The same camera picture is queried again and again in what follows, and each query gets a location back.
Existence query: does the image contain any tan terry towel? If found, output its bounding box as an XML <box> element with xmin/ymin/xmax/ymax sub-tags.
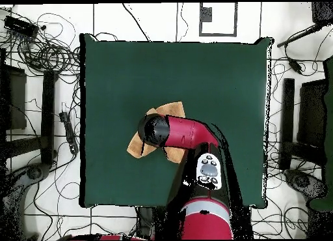
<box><xmin>126</xmin><ymin>101</ymin><xmax>187</xmax><ymax>164</ymax></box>

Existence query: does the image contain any black flat panel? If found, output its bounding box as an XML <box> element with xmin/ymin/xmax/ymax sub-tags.
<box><xmin>297</xmin><ymin>79</ymin><xmax>328</xmax><ymax>148</ymax></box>
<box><xmin>0</xmin><ymin>64</ymin><xmax>27</xmax><ymax>131</ymax></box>

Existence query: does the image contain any dark green table cloth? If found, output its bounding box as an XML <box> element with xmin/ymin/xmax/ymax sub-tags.
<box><xmin>79</xmin><ymin>33</ymin><xmax>274</xmax><ymax>209</ymax></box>

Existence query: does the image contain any black power strip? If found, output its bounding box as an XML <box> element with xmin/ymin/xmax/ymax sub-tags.
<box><xmin>59</xmin><ymin>111</ymin><xmax>79</xmax><ymax>155</ymax></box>

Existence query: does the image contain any black stand bar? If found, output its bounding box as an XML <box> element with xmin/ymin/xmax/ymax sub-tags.
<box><xmin>279</xmin><ymin>78</ymin><xmax>296</xmax><ymax>170</ymax></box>
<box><xmin>40</xmin><ymin>70</ymin><xmax>57</xmax><ymax>165</ymax></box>

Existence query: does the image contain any dark stand base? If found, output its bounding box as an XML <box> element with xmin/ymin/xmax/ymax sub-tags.
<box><xmin>0</xmin><ymin>162</ymin><xmax>51</xmax><ymax>240</ymax></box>
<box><xmin>284</xmin><ymin>169</ymin><xmax>327</xmax><ymax>200</ymax></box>

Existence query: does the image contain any black power adapter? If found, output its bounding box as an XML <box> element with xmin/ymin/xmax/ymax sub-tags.
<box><xmin>288</xmin><ymin>59</ymin><xmax>304</xmax><ymax>74</ymax></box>

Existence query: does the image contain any black tripod pole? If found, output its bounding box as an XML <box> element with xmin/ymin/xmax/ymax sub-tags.
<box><xmin>276</xmin><ymin>24</ymin><xmax>323</xmax><ymax>48</ymax></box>

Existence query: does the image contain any black speckled box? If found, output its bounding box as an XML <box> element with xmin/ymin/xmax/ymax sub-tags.
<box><xmin>311</xmin><ymin>1</ymin><xmax>333</xmax><ymax>25</ymax></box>

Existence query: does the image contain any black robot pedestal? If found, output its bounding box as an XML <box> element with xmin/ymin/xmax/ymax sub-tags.
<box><xmin>136</xmin><ymin>206</ymin><xmax>157</xmax><ymax>239</ymax></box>

